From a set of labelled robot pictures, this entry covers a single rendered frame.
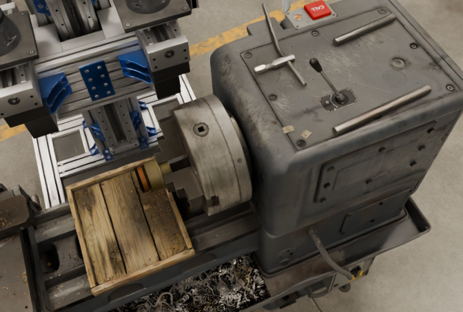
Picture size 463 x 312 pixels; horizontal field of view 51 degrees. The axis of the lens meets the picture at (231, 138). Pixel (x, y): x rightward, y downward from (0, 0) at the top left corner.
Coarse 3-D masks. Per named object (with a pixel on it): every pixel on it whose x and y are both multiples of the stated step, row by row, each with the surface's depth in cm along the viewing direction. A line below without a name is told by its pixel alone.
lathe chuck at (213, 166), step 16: (176, 112) 127; (192, 112) 126; (208, 112) 125; (192, 128) 122; (208, 128) 122; (192, 144) 120; (208, 144) 121; (224, 144) 121; (192, 160) 123; (208, 160) 120; (224, 160) 121; (208, 176) 121; (224, 176) 122; (208, 192) 122; (224, 192) 124; (208, 208) 127; (224, 208) 130
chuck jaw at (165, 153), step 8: (160, 120) 131; (168, 120) 129; (168, 128) 129; (176, 128) 130; (160, 136) 133; (168, 136) 130; (176, 136) 130; (160, 144) 129; (168, 144) 130; (176, 144) 131; (160, 152) 130; (168, 152) 131; (176, 152) 131; (184, 152) 132; (160, 160) 131
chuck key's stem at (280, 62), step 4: (284, 56) 130; (288, 56) 129; (292, 56) 129; (276, 60) 129; (280, 60) 129; (284, 60) 129; (288, 60) 129; (292, 60) 130; (268, 64) 129; (272, 64) 129; (276, 64) 128; (280, 64) 129; (284, 64) 129; (256, 68) 128; (260, 68) 128; (264, 68) 128; (268, 68) 129; (256, 72) 128; (260, 72) 128
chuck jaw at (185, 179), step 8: (184, 168) 131; (168, 176) 130; (176, 176) 129; (184, 176) 129; (192, 176) 129; (168, 184) 128; (176, 184) 128; (184, 184) 128; (192, 184) 127; (168, 192) 131; (176, 192) 129; (184, 192) 128; (192, 192) 126; (200, 192) 125; (192, 200) 125; (200, 200) 126; (208, 200) 125; (216, 200) 126
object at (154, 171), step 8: (152, 160) 131; (136, 168) 130; (144, 168) 130; (152, 168) 129; (160, 168) 131; (168, 168) 131; (136, 176) 129; (144, 176) 129; (152, 176) 129; (160, 176) 129; (144, 184) 129; (152, 184) 129; (160, 184) 130; (144, 192) 131
